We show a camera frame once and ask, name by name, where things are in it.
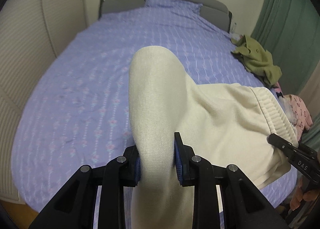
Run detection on cream white pants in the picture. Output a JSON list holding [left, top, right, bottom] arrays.
[[129, 46, 298, 228]]

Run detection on person right hand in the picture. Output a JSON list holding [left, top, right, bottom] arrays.
[[290, 178, 319, 211]]

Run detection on pink patterned garment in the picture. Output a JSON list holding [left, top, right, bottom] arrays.
[[278, 94, 313, 140]]

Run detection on magenta pink garment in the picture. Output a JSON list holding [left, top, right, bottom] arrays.
[[271, 82, 283, 98]]

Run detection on purple floral duvet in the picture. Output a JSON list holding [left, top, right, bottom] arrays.
[[11, 0, 298, 229]]

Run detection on olive green garment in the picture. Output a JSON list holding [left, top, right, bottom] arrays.
[[231, 35, 282, 88]]

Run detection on green curtain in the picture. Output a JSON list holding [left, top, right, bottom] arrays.
[[252, 0, 319, 149]]

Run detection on white louvered wardrobe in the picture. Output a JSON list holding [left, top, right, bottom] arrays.
[[1, 0, 87, 204]]

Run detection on purple floral pillow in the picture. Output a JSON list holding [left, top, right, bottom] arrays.
[[145, 0, 203, 15]]

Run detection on grey upholstered headboard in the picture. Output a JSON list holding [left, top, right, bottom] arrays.
[[98, 0, 232, 32]]

